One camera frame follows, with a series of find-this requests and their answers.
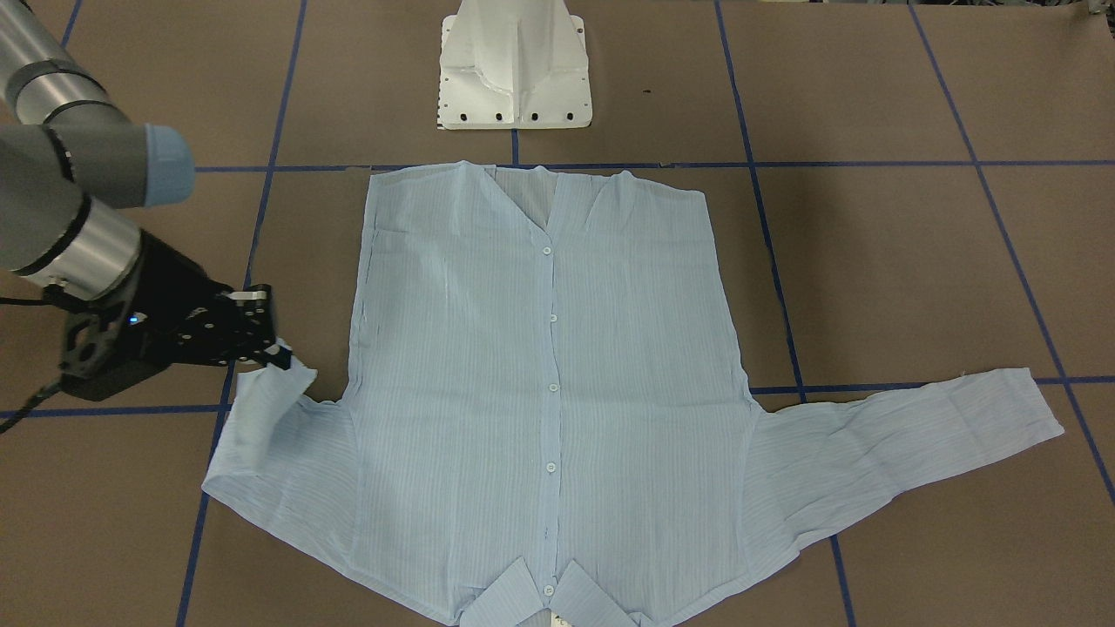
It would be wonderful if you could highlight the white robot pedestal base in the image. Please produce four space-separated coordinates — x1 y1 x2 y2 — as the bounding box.
436 1 594 131

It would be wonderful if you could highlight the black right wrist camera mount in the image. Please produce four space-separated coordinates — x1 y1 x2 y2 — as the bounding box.
58 301 169 401

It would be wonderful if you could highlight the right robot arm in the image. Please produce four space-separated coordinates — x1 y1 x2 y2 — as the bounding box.
1 1 292 380

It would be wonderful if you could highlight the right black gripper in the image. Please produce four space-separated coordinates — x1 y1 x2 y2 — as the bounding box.
122 232 294 370

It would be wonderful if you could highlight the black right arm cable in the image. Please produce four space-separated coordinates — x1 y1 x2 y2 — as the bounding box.
0 292 71 436

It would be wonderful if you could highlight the light blue button-up shirt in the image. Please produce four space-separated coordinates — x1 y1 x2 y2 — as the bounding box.
202 162 1064 626

